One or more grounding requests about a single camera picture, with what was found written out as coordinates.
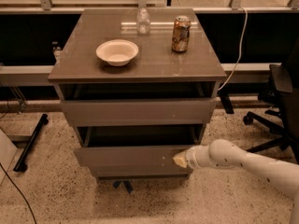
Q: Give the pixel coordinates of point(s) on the yellow foam-covered gripper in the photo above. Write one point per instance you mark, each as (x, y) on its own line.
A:
(191, 159)

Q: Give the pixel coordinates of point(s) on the grey drawer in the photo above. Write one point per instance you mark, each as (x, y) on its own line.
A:
(139, 172)
(137, 112)
(136, 145)

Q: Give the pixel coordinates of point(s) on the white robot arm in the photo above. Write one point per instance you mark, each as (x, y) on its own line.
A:
(221, 153)

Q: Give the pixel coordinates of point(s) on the grey top drawer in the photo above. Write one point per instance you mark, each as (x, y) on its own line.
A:
(137, 112)

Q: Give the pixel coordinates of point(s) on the grey bottom drawer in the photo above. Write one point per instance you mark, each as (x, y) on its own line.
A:
(139, 172)

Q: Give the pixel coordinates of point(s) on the grey drawer cabinet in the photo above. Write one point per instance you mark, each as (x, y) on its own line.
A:
(155, 73)

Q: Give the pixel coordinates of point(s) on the black table leg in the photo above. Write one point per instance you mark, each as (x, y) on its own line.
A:
(225, 100)

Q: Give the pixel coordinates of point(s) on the white paper bowl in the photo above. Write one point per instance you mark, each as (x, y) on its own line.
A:
(117, 52)

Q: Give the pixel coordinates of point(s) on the black office chair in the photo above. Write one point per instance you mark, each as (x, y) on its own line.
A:
(284, 84)

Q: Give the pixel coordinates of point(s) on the orange soda can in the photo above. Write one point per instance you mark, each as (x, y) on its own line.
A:
(181, 33)

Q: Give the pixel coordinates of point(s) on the black floor bar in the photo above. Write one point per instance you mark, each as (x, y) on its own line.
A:
(21, 165)

